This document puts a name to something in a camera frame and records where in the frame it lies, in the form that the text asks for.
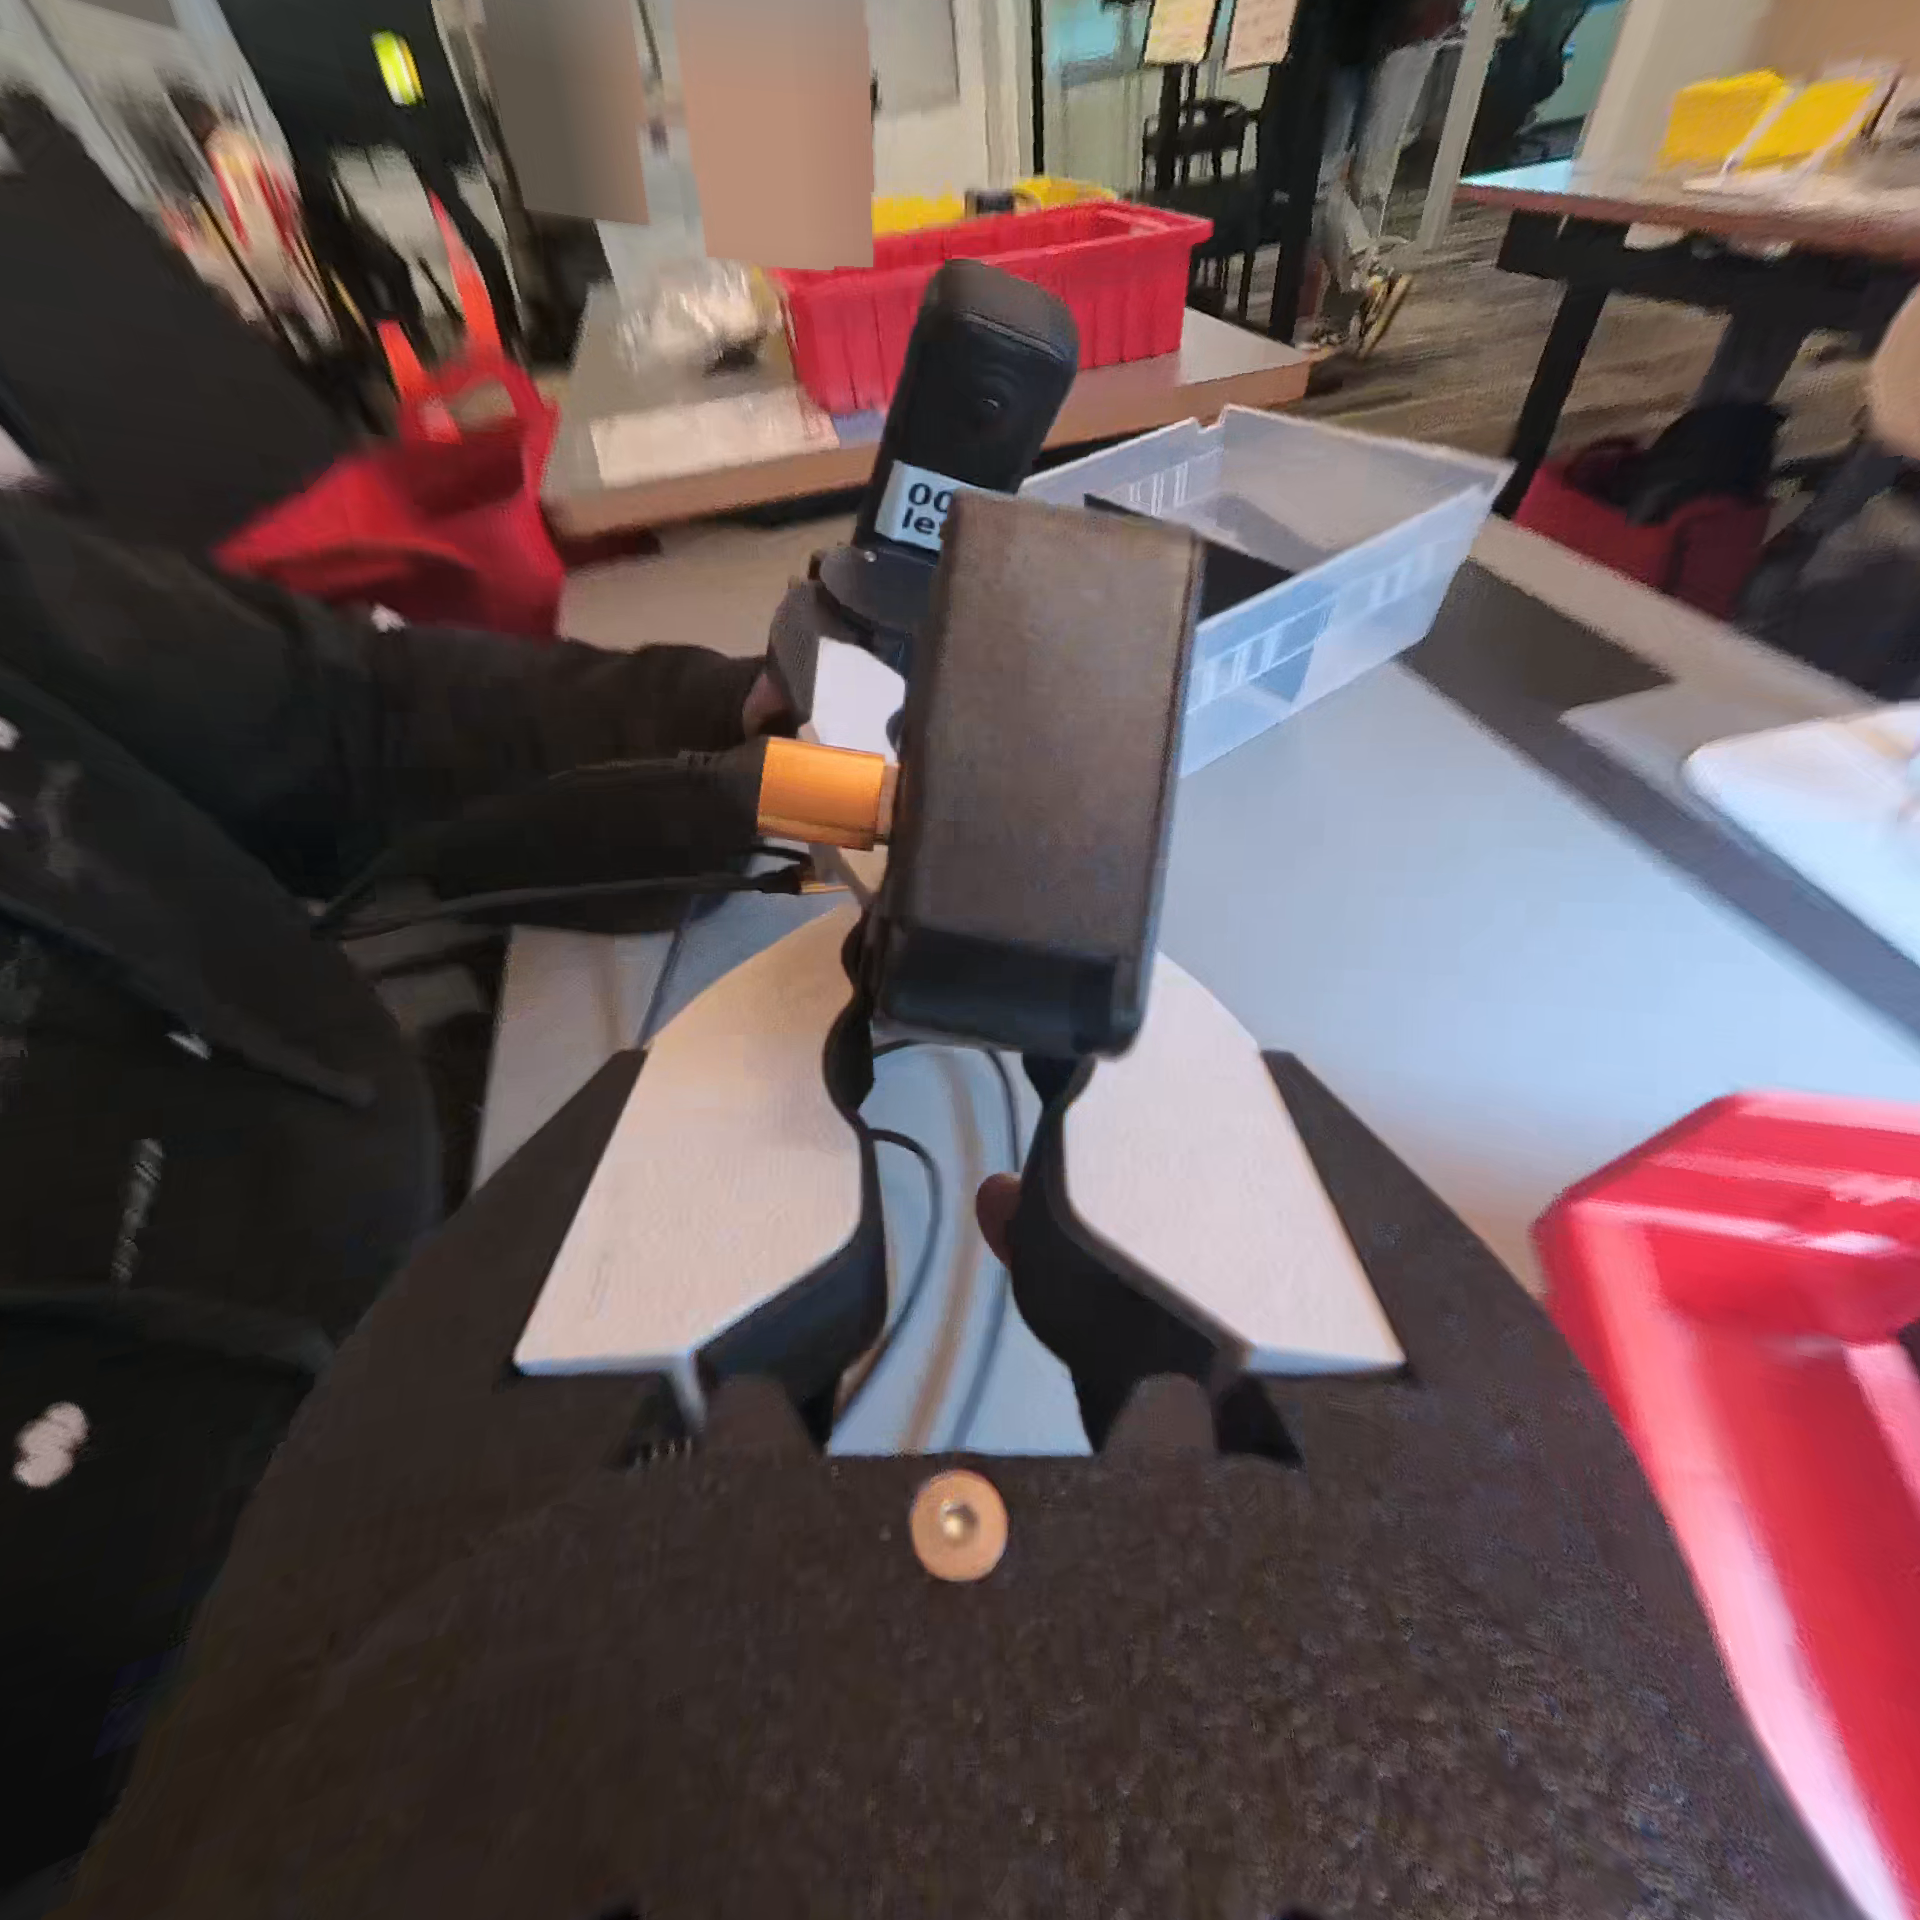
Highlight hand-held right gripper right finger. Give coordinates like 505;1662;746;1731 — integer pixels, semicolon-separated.
1006;966;1411;1454

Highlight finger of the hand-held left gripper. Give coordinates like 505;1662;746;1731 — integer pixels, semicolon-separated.
808;642;905;752

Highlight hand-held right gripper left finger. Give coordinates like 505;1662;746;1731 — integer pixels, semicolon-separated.
514;904;894;1454

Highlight black cable orange usb plug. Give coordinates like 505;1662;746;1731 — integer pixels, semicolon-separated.
310;731;903;945

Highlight black multi-port usb hub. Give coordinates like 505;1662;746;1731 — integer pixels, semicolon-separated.
866;491;1207;1058

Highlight clear plastic bin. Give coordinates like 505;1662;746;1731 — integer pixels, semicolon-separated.
1018;403;1517;782

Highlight red plastic bin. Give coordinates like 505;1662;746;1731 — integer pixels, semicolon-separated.
1529;1092;1920;1920

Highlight ribbed red tote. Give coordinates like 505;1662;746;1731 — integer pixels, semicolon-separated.
768;202;1215;416

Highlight clear plastic bag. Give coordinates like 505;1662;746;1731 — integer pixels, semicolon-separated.
622;268;784;377

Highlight clear document sleeve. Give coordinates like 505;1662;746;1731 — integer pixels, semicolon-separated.
590;394;840;490

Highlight black bin divider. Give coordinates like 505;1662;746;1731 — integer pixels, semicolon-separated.
1197;533;1297;620

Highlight instruction sheet on stand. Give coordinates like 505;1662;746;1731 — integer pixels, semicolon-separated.
1680;701;1920;963

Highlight wooden desk dark legs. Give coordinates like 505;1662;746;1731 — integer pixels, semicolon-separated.
1456;150;1920;518

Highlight yellow bin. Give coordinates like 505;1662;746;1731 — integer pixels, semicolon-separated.
1662;67;1789;170

